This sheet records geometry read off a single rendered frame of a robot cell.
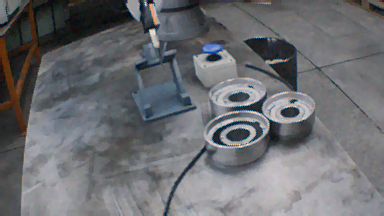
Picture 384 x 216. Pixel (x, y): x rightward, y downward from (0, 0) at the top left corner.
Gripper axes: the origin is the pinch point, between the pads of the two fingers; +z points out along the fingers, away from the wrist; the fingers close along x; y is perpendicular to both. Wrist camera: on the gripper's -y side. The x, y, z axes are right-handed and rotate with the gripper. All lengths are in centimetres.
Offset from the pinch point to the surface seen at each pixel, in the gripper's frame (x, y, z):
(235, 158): -4.2, -26.4, 17.6
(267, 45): -73, 109, 61
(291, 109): -18.4, -19.1, 17.4
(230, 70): -14.3, 0.9, 17.0
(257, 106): -12.8, -15.7, 16.7
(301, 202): -9.5, -41.2, 19.7
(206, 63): -10.2, 3.0, 15.1
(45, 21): 62, 387, 71
